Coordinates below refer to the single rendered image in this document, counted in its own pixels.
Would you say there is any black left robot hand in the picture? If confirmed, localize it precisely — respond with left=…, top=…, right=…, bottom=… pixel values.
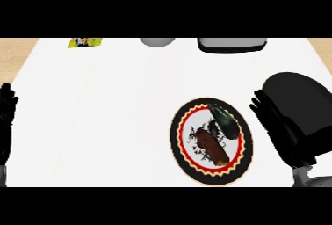
left=0, top=82, right=19, bottom=167

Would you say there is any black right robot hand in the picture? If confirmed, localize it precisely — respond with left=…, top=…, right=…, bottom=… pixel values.
left=249, top=89, right=317, bottom=169

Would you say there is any black pan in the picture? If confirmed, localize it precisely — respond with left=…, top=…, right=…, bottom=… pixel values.
left=262, top=71, right=332, bottom=163

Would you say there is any black red patterned plate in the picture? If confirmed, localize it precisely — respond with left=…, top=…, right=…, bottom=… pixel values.
left=168, top=98, right=253, bottom=186

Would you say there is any brown sausage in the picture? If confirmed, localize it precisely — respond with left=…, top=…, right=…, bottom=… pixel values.
left=194, top=128, right=230, bottom=166

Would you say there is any yellow green box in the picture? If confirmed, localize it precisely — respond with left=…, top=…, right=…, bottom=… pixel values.
left=66, top=38, right=103, bottom=49

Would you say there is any grey black appliance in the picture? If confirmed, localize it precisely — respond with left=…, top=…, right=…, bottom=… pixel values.
left=197, top=38, right=268, bottom=54

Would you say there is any grey round object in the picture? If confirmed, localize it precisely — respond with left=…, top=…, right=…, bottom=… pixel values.
left=138, top=38, right=176, bottom=48

